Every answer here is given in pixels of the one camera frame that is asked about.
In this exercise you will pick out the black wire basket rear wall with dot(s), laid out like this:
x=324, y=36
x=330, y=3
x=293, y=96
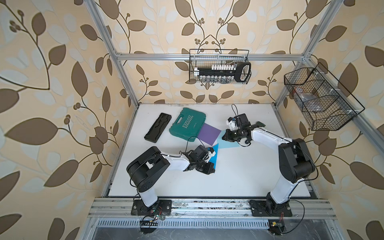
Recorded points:
x=208, y=57

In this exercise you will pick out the plastic bag in basket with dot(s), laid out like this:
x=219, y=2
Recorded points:
x=308, y=102

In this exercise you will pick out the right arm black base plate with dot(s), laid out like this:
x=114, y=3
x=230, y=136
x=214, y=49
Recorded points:
x=268, y=208

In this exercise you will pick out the purple square paper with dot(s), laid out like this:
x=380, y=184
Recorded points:
x=209, y=134

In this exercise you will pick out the aluminium frame post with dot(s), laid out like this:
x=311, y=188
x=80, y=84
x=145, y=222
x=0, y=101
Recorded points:
x=92, y=8
x=328, y=10

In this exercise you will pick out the black socket set holder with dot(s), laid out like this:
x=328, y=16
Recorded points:
x=236, y=73

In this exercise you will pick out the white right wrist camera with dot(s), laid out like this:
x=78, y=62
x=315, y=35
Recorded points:
x=231, y=123

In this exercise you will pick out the small circuit board right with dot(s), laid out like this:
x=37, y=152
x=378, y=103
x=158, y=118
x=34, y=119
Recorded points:
x=276, y=227

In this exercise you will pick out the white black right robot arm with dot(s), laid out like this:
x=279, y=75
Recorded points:
x=295, y=162

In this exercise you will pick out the aluminium frame post right rear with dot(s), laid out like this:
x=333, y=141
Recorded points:
x=328, y=10

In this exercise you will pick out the small circuit board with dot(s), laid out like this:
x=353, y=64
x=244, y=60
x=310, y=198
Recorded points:
x=276, y=227
x=149, y=224

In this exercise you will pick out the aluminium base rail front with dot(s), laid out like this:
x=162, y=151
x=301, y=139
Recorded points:
x=307, y=209

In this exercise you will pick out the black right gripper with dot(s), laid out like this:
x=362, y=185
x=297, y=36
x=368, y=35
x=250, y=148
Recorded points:
x=228, y=136

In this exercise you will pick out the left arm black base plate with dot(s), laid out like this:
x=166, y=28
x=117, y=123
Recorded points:
x=160, y=207

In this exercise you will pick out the aluminium frame post left rear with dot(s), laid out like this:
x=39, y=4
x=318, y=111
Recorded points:
x=92, y=8

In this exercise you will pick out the small circuit board left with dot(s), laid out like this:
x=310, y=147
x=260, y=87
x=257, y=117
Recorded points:
x=149, y=224

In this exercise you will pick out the black wire basket wall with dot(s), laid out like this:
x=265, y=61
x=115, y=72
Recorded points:
x=337, y=113
x=208, y=57

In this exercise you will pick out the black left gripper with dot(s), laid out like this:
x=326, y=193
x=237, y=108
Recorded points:
x=208, y=171

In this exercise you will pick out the black foam tool tray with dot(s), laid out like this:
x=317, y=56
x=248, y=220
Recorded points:
x=157, y=128

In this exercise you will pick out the aluminium frame right side rail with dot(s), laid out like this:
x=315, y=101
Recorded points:
x=375, y=138

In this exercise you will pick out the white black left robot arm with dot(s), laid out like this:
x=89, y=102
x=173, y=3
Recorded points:
x=148, y=168

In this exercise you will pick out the black wire basket right wall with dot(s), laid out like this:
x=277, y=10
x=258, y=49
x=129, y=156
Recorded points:
x=337, y=113

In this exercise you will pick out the light blue square paper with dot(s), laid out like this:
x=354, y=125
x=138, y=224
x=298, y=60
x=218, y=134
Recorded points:
x=225, y=144

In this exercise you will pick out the green plastic tool case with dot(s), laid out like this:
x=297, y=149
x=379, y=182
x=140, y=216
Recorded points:
x=188, y=124

